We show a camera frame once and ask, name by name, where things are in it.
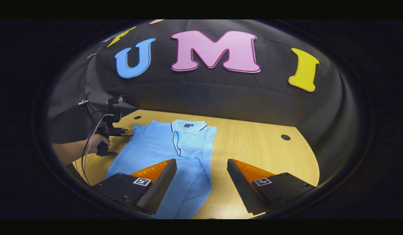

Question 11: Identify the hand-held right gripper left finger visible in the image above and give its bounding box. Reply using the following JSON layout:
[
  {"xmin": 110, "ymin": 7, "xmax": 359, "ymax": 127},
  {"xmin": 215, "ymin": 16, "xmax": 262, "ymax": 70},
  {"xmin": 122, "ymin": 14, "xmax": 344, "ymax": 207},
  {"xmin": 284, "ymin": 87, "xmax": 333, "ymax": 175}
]
[{"xmin": 92, "ymin": 159, "xmax": 177, "ymax": 215}]

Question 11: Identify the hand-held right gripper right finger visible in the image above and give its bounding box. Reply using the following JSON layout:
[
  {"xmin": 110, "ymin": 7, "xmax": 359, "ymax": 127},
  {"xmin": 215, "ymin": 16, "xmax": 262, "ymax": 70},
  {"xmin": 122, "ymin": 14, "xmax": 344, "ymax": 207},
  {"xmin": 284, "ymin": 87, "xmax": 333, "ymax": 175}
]
[{"xmin": 227, "ymin": 159, "xmax": 316, "ymax": 216}]

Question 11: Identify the light blue T-shirt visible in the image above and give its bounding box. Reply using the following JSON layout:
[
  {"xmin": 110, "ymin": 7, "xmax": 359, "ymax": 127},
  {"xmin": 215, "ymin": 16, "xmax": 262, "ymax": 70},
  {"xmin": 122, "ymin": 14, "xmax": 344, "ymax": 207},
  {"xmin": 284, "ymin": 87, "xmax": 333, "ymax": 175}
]
[{"xmin": 105, "ymin": 119, "xmax": 217, "ymax": 219}]

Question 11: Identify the black backdrop cloth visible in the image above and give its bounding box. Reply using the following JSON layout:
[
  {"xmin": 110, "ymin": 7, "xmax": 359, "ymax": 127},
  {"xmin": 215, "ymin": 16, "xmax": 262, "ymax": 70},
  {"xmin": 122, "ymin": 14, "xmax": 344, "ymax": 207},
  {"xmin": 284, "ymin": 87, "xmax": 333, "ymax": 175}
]
[{"xmin": 48, "ymin": 20, "xmax": 358, "ymax": 183}]

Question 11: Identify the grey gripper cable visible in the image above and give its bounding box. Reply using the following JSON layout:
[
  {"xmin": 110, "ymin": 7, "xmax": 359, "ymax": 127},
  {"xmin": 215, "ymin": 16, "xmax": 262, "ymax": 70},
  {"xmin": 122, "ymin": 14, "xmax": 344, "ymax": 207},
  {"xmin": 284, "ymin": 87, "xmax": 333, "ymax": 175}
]
[{"xmin": 80, "ymin": 109, "xmax": 114, "ymax": 186}]

